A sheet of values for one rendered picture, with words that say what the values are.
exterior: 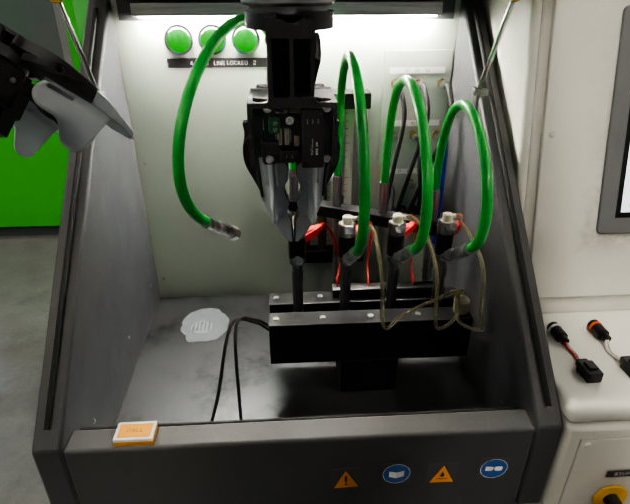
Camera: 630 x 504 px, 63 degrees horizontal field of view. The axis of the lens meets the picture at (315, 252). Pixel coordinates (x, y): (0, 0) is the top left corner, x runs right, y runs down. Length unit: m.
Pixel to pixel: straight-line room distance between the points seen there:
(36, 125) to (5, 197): 3.12
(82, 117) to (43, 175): 3.03
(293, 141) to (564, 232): 0.59
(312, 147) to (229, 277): 0.79
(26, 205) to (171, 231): 2.57
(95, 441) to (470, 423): 0.50
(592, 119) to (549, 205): 0.14
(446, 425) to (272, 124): 0.48
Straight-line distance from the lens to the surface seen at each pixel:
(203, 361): 1.03
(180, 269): 1.19
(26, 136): 0.57
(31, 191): 3.61
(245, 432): 0.72
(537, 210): 0.90
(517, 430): 0.77
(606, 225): 0.96
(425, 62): 1.05
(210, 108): 1.04
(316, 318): 0.86
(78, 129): 0.51
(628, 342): 0.94
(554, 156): 0.90
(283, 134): 0.43
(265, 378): 0.97
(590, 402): 0.80
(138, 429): 0.74
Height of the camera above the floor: 1.48
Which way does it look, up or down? 28 degrees down
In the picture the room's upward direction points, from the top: straight up
